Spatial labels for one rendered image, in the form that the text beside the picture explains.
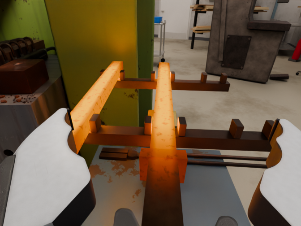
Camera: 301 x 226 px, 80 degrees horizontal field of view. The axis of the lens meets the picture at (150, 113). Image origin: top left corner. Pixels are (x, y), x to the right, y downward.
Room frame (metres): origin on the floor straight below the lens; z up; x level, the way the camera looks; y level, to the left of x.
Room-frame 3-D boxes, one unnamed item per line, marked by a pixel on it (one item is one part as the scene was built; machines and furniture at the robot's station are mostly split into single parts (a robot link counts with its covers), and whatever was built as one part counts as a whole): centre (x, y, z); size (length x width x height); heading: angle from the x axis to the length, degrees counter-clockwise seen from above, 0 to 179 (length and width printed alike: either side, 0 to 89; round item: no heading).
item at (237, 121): (0.31, -0.14, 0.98); 0.23 x 0.06 x 0.02; 178
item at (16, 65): (0.50, 0.37, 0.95); 0.12 x 0.09 x 0.07; 5
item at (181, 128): (0.31, -0.02, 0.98); 0.23 x 0.06 x 0.02; 178
